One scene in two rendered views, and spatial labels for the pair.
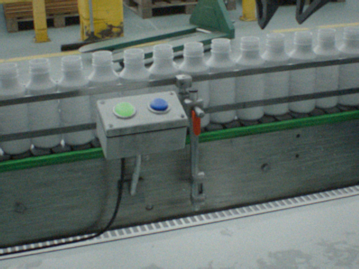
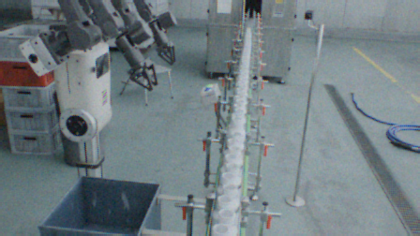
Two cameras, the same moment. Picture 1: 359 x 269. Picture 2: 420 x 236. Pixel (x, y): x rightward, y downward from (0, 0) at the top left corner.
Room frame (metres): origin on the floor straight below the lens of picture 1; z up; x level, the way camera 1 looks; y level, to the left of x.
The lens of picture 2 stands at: (1.85, -1.71, 1.70)
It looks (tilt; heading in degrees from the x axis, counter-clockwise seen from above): 22 degrees down; 113
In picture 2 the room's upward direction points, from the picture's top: 3 degrees clockwise
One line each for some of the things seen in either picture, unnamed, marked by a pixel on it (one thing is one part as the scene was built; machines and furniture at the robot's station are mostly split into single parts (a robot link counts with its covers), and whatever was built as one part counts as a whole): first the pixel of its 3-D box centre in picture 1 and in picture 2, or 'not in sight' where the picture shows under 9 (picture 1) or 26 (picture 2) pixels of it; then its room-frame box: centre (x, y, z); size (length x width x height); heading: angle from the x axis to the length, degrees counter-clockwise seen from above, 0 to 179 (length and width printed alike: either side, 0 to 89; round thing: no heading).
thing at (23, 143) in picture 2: not in sight; (43, 131); (-1.01, 0.85, 0.11); 0.61 x 0.41 x 0.22; 113
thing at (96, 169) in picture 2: not in sight; (93, 195); (0.74, -0.47, 0.65); 0.11 x 0.11 x 0.40; 17
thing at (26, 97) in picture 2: not in sight; (37, 88); (-1.01, 0.85, 0.55); 0.61 x 0.41 x 0.22; 114
